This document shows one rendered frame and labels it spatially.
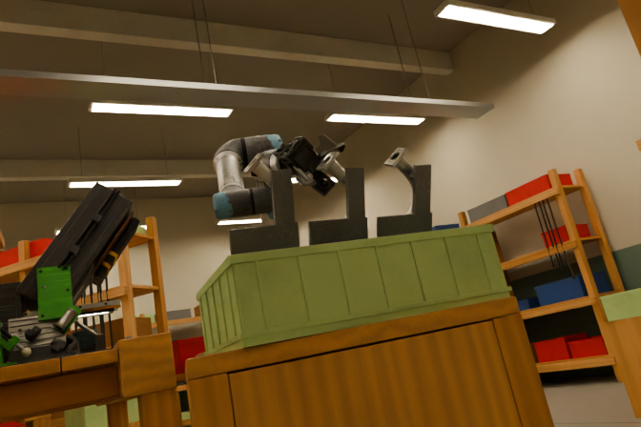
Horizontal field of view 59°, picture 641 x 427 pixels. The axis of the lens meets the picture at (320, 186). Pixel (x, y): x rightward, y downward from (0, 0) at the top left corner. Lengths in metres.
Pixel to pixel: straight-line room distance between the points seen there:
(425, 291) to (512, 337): 0.20
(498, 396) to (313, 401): 0.37
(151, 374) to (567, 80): 6.25
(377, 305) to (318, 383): 0.19
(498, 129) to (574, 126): 1.13
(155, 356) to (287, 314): 0.65
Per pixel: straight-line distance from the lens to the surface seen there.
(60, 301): 2.30
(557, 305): 6.58
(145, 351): 1.65
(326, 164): 1.30
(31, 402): 1.73
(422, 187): 1.37
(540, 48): 7.52
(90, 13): 6.43
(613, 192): 6.83
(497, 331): 1.24
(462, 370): 1.19
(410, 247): 1.22
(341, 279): 1.14
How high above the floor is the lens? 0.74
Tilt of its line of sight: 17 degrees up
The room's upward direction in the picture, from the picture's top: 12 degrees counter-clockwise
